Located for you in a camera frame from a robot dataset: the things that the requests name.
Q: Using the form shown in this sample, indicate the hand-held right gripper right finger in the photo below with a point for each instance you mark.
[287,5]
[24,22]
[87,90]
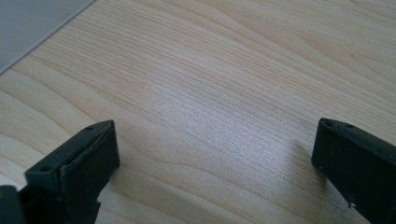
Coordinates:
[358,165]

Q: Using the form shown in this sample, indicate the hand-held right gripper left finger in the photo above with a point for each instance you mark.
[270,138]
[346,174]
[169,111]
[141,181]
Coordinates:
[77,165]

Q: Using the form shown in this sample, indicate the translucent white plastic sheet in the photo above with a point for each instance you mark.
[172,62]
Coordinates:
[31,25]

